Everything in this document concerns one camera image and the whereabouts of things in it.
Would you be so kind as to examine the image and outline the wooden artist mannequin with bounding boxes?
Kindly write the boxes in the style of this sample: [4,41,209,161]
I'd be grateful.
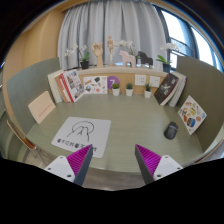
[106,35,119,67]

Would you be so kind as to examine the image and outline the dark-framed window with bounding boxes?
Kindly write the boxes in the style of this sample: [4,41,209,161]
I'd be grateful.
[156,6,224,73]

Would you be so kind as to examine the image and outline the pink horse figurine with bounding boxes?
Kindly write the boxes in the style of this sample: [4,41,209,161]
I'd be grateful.
[119,49,137,68]

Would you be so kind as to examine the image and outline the thick white book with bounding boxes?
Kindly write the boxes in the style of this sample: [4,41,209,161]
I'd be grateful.
[47,69,64,104]

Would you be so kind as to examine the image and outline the colourful sticker sheet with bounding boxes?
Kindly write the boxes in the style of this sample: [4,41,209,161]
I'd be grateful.
[177,94,208,136]

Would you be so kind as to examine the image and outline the light grey curtain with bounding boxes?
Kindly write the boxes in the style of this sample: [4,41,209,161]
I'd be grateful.
[57,0,168,71]

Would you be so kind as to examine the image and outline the dark grey computer mouse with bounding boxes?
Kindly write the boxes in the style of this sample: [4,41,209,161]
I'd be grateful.
[163,121,180,141]

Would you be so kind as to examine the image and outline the black horse figurine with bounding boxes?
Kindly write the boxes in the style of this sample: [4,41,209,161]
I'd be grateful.
[136,50,154,66]

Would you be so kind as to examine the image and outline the light wooden back shelf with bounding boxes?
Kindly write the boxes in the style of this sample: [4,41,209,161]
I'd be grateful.
[49,65,169,96]

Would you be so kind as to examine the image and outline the red-edged picture magazine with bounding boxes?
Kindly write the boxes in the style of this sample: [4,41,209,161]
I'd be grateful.
[59,68,86,103]

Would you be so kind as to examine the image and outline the white orchid in black pot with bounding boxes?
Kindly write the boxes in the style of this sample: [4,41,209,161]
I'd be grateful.
[155,42,181,74]
[118,39,136,56]
[64,43,91,70]

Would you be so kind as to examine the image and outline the dark cover book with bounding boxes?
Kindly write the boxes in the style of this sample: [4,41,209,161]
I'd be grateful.
[153,72,180,106]

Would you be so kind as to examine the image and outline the white printed mouse pad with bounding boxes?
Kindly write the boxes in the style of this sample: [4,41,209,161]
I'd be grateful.
[50,116,112,159]

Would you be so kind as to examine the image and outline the purple round number sign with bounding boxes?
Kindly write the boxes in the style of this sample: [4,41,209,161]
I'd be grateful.
[107,75,121,90]

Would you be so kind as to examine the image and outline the white leaning books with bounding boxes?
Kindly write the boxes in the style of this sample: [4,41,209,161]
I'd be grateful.
[167,70,188,108]

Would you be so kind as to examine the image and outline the brown cover book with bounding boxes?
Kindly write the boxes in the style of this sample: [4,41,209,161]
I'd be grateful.
[54,73,69,104]

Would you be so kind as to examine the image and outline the white illustrated card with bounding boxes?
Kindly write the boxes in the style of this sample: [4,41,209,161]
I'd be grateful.
[82,75,109,95]

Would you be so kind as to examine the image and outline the white wall socket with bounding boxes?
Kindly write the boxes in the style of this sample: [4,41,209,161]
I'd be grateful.
[134,74,147,87]
[148,75,162,88]

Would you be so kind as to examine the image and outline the grey-green desk partition panel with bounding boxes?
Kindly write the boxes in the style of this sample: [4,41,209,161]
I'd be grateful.
[6,57,61,134]
[175,55,224,153]

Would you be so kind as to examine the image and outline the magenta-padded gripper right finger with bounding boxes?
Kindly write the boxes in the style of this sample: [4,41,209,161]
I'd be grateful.
[134,143,184,185]

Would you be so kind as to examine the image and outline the beige card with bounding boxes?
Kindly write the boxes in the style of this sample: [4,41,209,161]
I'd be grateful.
[27,90,57,125]

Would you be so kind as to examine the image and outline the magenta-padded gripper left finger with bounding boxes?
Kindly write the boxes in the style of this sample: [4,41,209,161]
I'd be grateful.
[43,143,95,187]

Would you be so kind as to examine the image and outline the wooden hand model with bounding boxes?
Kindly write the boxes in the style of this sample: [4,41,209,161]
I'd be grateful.
[91,42,105,69]

